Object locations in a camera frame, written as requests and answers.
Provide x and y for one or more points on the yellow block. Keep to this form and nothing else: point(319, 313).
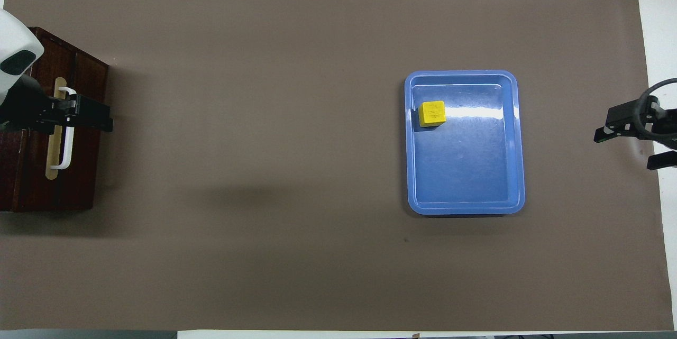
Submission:
point(432, 113)

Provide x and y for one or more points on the dark wooden cabinet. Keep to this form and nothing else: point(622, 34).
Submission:
point(87, 170)

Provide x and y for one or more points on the blue plastic tray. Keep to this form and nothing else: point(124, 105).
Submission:
point(465, 170)

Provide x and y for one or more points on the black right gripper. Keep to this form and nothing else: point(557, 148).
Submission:
point(665, 122)

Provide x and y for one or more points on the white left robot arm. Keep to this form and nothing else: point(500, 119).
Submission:
point(16, 37)

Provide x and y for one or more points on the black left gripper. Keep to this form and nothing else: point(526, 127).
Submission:
point(31, 109)

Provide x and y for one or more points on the brown table mat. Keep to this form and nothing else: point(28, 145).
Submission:
point(264, 170)

